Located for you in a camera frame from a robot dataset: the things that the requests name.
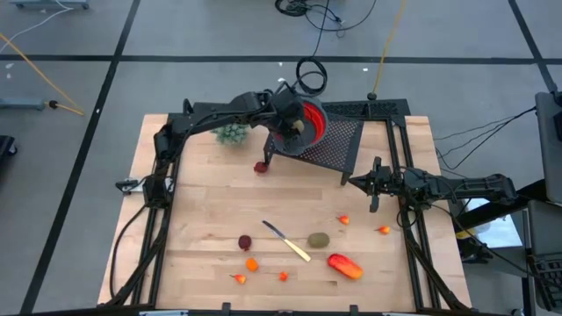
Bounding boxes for black tangled floor cables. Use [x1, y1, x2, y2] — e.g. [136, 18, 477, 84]
[275, 0, 378, 39]

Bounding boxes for black metal table frame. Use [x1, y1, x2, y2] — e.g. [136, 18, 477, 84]
[104, 98, 473, 316]

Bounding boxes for black perforated metal shelf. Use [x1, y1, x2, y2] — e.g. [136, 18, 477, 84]
[263, 112, 365, 186]

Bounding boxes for black stand beam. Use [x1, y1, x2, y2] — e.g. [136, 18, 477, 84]
[456, 179, 548, 229]

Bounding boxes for yellow hanging cable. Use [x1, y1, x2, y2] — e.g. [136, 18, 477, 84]
[0, 32, 87, 118]
[367, 0, 407, 101]

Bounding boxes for thin black floor cables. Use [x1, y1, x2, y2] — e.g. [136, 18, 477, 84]
[434, 104, 539, 172]

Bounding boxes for grey laptop computer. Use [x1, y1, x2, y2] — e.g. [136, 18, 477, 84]
[526, 199, 562, 313]

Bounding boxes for knife with cream handle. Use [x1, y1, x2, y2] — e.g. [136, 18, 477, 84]
[262, 219, 313, 263]

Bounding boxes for black coiled floor cable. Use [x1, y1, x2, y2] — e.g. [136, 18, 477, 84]
[295, 0, 331, 98]

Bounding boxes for white rectangular board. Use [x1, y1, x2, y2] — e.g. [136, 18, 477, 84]
[460, 197, 524, 249]

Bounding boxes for white floor cable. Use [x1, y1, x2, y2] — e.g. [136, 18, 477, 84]
[0, 0, 74, 43]

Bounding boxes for large red orange pepper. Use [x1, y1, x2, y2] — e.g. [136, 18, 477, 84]
[327, 253, 365, 281]

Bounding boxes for green succulent potted plant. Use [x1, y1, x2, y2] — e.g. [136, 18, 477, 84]
[210, 122, 251, 147]

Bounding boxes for black floor object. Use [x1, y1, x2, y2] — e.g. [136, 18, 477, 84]
[0, 134, 18, 159]

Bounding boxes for grey monitor back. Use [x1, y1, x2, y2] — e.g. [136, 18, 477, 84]
[534, 90, 562, 205]

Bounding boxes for grey desk foot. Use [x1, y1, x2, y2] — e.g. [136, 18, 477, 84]
[9, 0, 91, 11]
[0, 97, 47, 111]

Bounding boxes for red grey collapsible bowl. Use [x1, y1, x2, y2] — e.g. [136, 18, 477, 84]
[268, 98, 329, 157]

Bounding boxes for black perforated metal panel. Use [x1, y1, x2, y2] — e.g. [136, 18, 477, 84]
[322, 98, 412, 129]

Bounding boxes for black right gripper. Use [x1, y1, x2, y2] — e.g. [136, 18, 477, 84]
[349, 156, 407, 213]

